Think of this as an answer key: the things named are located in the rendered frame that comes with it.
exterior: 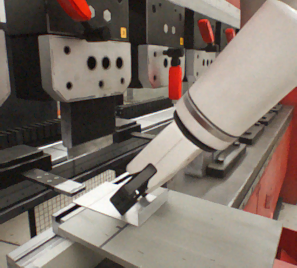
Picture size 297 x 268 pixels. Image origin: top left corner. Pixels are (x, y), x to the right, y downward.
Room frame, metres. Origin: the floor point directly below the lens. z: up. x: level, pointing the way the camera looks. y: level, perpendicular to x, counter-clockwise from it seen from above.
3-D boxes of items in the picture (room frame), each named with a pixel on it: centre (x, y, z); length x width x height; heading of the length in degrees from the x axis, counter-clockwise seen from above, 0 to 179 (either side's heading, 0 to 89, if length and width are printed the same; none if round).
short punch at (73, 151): (0.41, 0.10, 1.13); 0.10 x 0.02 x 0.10; 147
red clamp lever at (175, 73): (0.51, -0.04, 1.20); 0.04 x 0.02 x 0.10; 57
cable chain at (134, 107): (1.28, 0.02, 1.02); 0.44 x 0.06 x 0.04; 147
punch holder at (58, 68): (0.39, 0.11, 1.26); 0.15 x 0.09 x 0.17; 147
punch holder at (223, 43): (0.90, -0.22, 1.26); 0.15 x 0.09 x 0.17; 147
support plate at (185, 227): (0.33, -0.03, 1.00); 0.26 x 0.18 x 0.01; 57
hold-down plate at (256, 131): (1.23, -0.49, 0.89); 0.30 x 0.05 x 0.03; 147
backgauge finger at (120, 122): (0.80, 0.04, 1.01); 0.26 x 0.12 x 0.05; 57
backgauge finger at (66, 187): (0.50, 0.23, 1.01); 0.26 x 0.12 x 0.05; 57
